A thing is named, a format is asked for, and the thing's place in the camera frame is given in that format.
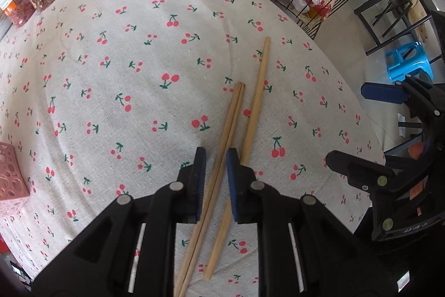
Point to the clear jar red dried fruit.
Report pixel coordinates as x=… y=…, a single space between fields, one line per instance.
x=17 y=10

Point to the cherry print tablecloth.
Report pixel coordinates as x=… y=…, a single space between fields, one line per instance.
x=121 y=39

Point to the pink perforated utensil holder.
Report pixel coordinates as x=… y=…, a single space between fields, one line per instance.
x=10 y=178

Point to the black table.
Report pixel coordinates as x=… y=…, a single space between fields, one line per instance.
x=436 y=32

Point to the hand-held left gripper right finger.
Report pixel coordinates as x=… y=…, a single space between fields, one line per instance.
x=235 y=185

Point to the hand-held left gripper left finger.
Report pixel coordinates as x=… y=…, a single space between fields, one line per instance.
x=199 y=185

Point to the wooden chopstick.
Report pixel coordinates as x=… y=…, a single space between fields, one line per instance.
x=259 y=81
x=227 y=144
x=222 y=144

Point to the blue plastic stool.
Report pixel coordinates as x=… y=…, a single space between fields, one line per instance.
x=406 y=64

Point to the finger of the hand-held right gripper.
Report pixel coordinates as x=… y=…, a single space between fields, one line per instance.
x=358 y=171
x=382 y=92

